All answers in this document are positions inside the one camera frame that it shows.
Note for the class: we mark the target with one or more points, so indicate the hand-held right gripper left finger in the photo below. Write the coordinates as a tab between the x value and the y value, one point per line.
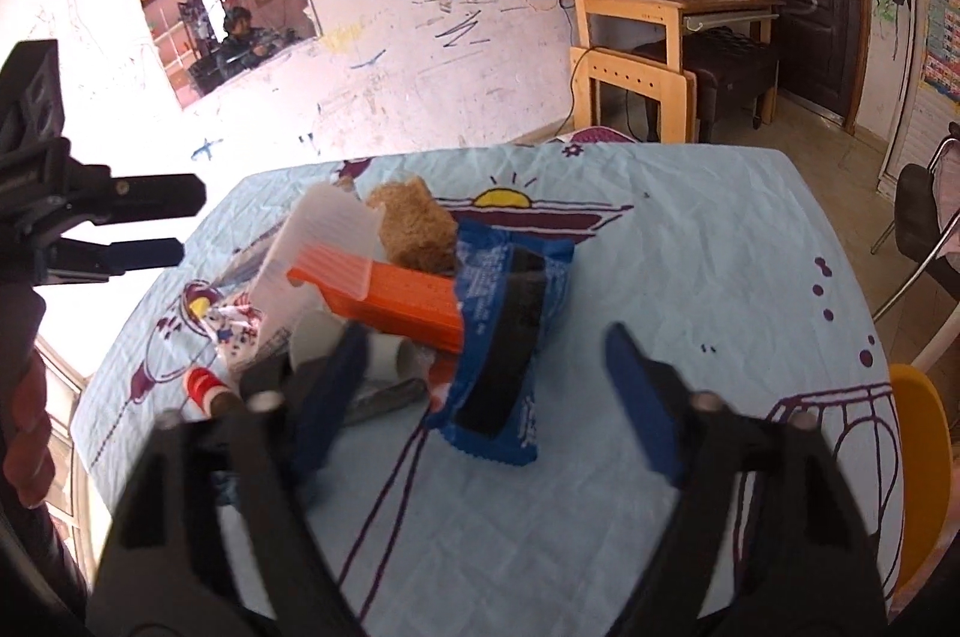
330	398

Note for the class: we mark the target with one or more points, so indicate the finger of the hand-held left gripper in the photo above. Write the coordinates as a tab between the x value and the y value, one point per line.
127	254
142	192

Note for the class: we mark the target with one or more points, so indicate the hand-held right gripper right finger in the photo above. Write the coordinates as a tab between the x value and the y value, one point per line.
645	398

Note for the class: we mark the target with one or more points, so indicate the small white cup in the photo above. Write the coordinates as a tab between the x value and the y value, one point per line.
315	337

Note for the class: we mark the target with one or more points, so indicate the white cardboard tube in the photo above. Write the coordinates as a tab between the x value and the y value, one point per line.
394	358

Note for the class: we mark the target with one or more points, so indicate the orange cardboard box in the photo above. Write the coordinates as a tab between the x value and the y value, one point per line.
405	299

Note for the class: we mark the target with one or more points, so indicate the red capped small bottle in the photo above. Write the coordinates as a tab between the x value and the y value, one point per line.
202	386

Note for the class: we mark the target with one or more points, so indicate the translucent plastic cup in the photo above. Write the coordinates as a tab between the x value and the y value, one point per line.
330	232

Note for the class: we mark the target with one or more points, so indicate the blue snack wrapper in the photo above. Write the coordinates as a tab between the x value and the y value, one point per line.
487	277

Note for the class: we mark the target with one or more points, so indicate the brown sponge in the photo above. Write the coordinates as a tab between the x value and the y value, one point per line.
412	217

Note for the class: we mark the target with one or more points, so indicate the yellow plastic bin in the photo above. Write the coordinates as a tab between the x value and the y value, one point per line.
919	457

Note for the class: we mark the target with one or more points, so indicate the person's left hand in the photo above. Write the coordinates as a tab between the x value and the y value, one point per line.
30	442

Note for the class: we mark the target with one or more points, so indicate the light blue printed tablecloth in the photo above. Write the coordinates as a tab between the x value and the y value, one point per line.
675	247

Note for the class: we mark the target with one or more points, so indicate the purple white floor scale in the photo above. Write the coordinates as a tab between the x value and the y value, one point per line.
592	136

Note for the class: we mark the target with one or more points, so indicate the low wooden bench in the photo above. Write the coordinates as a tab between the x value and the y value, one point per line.
637	75

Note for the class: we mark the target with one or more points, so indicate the metal chair with dark seat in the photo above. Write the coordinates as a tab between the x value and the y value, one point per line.
911	209

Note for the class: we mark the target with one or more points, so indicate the dark brown upholstered stool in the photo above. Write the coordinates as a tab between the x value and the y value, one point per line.
727	60

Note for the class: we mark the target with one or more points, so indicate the colourful wall poster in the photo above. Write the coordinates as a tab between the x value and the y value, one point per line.
941	30

